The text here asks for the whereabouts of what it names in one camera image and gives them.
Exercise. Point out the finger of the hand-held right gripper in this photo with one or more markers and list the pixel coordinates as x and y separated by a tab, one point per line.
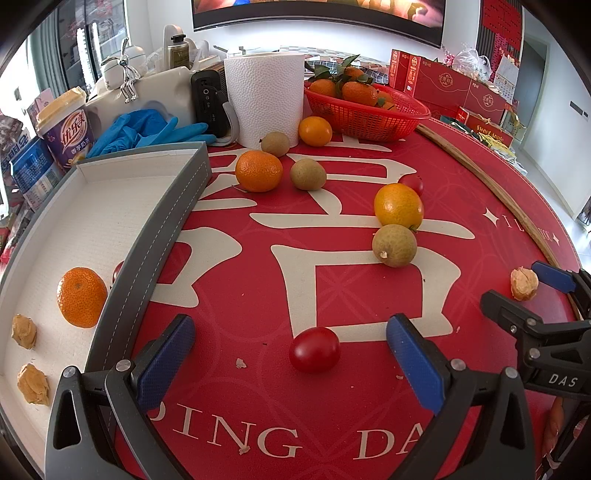
508	311
551	276

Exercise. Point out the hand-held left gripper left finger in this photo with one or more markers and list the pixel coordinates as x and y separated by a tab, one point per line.
166	364

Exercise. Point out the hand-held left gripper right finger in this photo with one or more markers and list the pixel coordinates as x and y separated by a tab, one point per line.
415	364

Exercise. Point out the red cherry tomato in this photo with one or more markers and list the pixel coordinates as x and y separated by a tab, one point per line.
117	272
314	349
414	183

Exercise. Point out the small mandarin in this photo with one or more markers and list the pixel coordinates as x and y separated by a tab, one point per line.
82	297
258	170

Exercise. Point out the smooth round orange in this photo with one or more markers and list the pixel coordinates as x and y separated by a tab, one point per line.
398	206
315	131

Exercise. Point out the grey tray with white inside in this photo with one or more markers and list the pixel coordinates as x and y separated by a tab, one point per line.
69	221

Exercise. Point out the person's right hand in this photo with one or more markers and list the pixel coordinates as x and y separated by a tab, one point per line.
554	424

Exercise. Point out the red printed tablecloth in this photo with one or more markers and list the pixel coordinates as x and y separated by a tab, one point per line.
323	415

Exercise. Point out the long wooden stick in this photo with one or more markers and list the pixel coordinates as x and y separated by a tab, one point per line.
485	189

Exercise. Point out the red box with yellow print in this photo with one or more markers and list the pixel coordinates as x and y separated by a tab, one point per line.
485	127

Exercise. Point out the large red gift box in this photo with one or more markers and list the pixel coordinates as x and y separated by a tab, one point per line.
489	99
438	83

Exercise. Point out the blue and white carton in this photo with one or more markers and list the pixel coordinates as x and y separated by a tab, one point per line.
37	175

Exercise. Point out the clear plastic bag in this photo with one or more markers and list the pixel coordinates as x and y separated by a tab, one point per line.
468	60

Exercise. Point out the red plastic basket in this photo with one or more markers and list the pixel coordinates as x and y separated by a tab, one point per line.
369	122

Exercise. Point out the blue rubber gloves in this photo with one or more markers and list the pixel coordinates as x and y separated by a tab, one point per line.
147	129

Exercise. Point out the purple drink cup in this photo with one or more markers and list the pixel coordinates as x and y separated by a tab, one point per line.
67	134

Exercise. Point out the upright red gift box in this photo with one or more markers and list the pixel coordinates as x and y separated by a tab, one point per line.
399	69

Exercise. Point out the black electronic device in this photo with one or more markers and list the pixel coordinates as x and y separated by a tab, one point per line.
207	101

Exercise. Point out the pile of leafy mandarins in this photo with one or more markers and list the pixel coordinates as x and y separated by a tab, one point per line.
358	90

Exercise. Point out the white ceramic container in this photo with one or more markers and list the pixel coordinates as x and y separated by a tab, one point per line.
161	92

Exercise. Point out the white paper towel roll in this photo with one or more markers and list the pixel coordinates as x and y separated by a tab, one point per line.
265	97

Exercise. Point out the silver figurine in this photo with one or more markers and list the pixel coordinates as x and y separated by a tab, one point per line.
124	69

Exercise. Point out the lotion bottle with black cap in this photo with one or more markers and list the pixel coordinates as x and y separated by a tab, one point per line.
178	50

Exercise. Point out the wall television screen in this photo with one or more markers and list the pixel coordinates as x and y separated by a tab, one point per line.
318	18

